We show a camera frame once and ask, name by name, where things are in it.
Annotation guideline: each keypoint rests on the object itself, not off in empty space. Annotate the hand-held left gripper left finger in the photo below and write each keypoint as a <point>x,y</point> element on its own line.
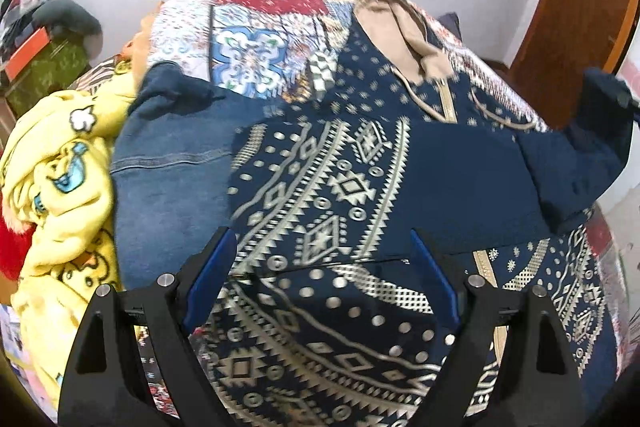
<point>212,277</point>

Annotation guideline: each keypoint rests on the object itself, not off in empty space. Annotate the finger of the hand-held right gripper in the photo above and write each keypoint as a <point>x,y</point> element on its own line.
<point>627,101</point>

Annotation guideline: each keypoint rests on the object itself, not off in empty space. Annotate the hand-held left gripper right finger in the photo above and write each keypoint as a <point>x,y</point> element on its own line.
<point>433,277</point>

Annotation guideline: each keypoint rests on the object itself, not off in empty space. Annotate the navy patterned hoodie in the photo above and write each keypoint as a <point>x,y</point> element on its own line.
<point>450,187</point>

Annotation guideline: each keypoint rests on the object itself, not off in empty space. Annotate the blue denim jeans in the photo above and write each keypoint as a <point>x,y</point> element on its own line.
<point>170,167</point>

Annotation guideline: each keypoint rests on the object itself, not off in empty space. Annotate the yellow cartoon blanket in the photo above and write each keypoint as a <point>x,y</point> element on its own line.
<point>65,217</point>

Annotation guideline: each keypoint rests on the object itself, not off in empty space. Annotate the red plush cloth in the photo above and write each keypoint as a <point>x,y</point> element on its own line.
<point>12,247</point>

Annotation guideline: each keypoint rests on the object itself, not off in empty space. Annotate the patchwork quilt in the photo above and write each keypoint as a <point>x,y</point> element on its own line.
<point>250,52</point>

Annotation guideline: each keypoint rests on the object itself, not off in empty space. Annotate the striped pillow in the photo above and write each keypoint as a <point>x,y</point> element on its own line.
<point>95,74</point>

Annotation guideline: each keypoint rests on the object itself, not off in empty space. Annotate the green patterned cloth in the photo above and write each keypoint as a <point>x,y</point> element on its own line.
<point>45,72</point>

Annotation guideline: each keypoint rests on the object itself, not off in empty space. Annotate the orange box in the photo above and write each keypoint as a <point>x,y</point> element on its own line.
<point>30,52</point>

